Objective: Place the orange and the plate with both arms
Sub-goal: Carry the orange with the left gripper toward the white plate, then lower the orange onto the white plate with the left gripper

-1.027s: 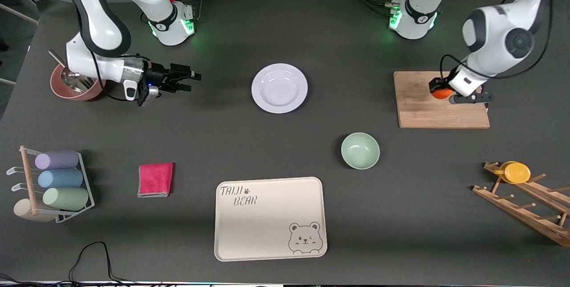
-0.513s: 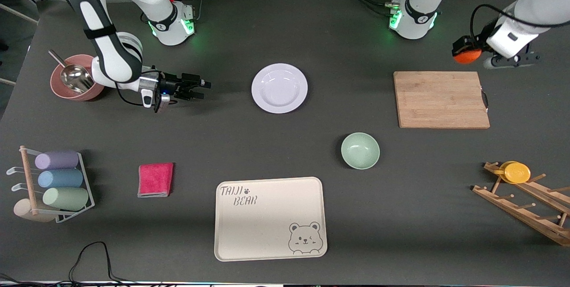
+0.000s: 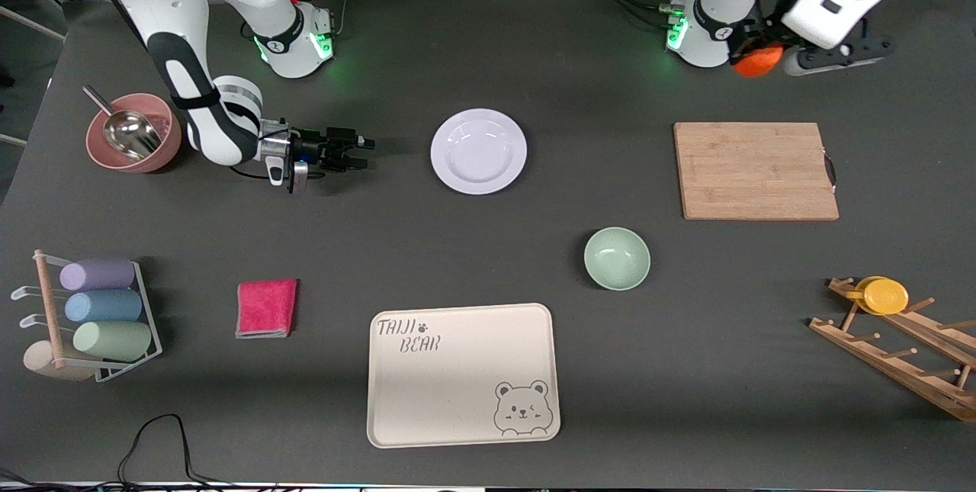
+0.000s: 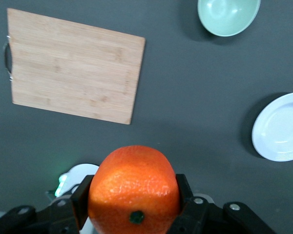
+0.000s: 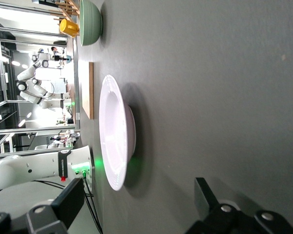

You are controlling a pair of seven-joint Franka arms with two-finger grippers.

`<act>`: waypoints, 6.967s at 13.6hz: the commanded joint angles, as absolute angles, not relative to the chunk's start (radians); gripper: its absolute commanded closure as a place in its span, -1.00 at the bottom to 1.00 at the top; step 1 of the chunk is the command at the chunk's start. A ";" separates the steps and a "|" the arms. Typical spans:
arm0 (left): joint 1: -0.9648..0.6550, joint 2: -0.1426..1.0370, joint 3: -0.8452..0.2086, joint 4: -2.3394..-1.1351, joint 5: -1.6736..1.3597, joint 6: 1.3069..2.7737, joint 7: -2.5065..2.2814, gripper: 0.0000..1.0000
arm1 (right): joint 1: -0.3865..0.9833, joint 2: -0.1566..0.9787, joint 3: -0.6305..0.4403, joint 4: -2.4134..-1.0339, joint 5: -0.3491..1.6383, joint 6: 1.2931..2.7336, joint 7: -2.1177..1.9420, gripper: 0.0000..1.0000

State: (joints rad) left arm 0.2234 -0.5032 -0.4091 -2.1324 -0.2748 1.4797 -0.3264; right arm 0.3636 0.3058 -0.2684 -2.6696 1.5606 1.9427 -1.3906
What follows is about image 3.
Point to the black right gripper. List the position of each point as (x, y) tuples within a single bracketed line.
[(315, 150)]

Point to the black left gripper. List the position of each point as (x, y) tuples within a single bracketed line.
[(753, 33)]

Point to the orange fruit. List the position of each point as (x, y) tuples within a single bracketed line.
[(759, 63)]

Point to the white round plate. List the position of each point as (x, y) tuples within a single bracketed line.
[(479, 151)]

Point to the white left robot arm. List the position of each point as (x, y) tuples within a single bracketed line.
[(827, 4)]

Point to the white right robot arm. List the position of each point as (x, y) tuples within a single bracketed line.
[(191, 11)]

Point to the wooden cutting board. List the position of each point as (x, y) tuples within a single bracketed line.
[(755, 172)]

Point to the folded pink cloth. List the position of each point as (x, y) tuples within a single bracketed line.
[(265, 309)]

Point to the pink bowl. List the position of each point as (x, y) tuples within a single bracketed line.
[(166, 152)]

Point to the metal scoop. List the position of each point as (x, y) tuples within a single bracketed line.
[(130, 133)]

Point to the mint green bowl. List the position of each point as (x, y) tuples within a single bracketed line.
[(617, 258)]

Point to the beige bear print tray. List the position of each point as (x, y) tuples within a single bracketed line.
[(457, 385)]

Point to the purple cup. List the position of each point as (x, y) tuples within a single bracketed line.
[(97, 274)]

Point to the yellow cup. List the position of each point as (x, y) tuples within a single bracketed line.
[(884, 297)]

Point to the blue cup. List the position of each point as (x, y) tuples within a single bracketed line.
[(103, 307)]

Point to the green cup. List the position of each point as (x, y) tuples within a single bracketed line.
[(113, 341)]

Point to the wooden peg drying rack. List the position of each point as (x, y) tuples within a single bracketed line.
[(877, 362)]

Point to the beige cup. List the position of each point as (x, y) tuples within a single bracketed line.
[(38, 361)]

